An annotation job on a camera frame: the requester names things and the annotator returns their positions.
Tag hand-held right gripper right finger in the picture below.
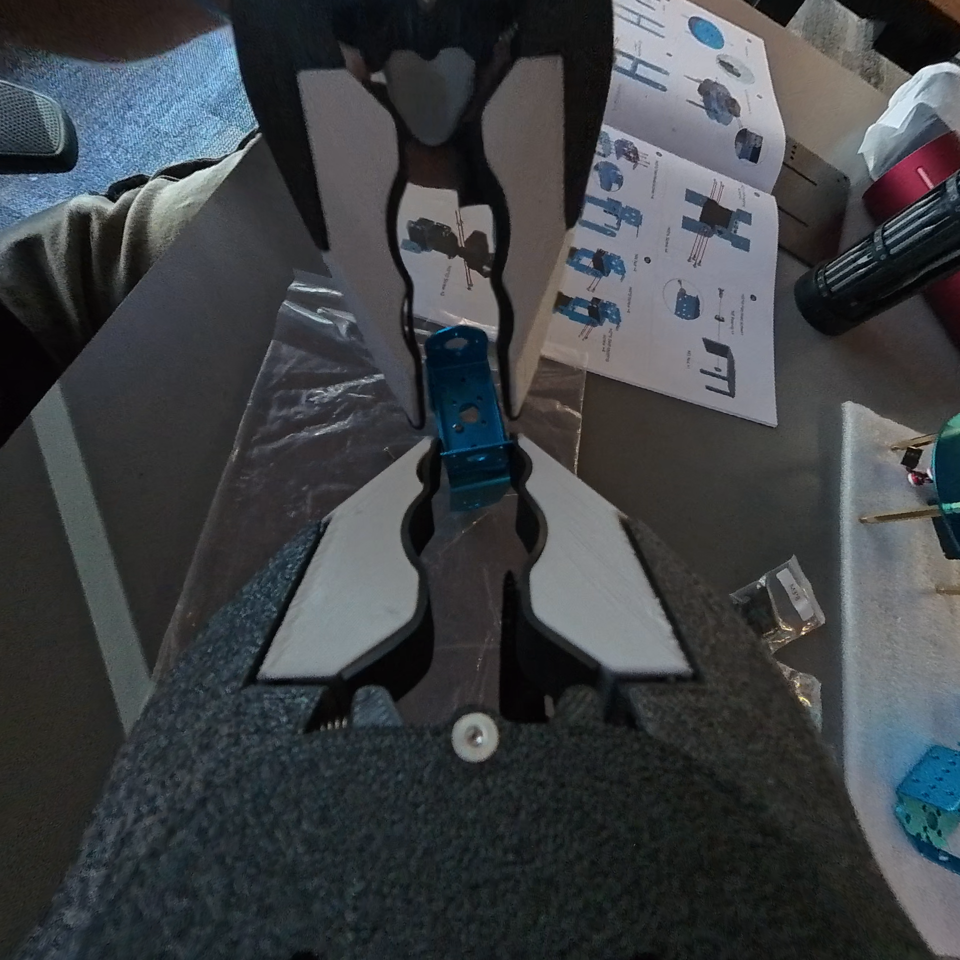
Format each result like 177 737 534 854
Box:
513 435 696 681

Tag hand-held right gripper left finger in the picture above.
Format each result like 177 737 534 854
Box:
257 437 441 685

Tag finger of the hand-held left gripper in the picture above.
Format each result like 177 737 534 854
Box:
296 67 429 430
478 57 571 420

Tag clear plastic bag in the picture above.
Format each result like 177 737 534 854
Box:
153 268 588 726

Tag blue metal bracket assembly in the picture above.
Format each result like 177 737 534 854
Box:
424 325 520 516

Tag grey desk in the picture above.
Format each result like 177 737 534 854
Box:
0 127 960 960

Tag scattered small parts bags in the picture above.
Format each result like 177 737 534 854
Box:
729 553 828 730

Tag assembly instruction manual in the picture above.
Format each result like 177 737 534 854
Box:
403 0 789 430

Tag person's khaki trouser leg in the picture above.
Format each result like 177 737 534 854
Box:
0 133 252 365

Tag white foam slab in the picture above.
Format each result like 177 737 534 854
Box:
837 399 960 960

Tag dark grey flat case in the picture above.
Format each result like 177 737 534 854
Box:
771 139 854 267

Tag grey mesh object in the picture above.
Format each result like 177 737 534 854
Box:
0 77 81 177

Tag black cylindrical bit holder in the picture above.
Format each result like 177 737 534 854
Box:
793 169 960 339

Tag large red striped tube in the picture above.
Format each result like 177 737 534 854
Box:
860 150 960 372

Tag white crumpled plastic sheet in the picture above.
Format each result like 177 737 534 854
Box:
857 60 960 186

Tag small teal metal bracket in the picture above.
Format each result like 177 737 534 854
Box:
891 744 960 876

